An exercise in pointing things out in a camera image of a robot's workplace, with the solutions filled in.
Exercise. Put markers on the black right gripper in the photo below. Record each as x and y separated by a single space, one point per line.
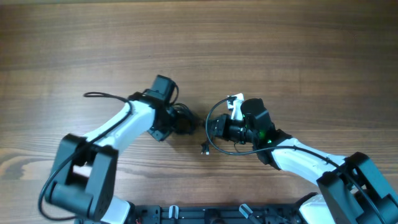
222 131

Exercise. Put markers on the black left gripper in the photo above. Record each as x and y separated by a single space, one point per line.
161 135

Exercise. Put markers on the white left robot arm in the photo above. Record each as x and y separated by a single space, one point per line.
84 170

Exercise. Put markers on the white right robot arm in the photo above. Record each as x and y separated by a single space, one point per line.
352 189

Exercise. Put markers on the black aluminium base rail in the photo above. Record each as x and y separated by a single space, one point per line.
154 214

